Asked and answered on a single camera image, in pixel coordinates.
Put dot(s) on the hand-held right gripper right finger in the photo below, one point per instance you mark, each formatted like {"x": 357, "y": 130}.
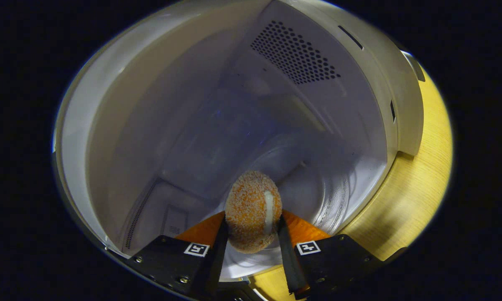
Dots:
{"x": 287, "y": 259}

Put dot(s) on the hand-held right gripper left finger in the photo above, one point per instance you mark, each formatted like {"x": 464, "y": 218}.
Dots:
{"x": 217, "y": 259}

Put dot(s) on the orange sugared doughnut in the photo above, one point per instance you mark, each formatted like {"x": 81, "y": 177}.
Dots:
{"x": 250, "y": 209}

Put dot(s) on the white microwave oven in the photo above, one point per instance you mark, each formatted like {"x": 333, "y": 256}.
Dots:
{"x": 150, "y": 125}

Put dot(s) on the glass turntable plate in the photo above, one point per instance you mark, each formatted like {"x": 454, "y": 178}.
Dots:
{"x": 317, "y": 196}

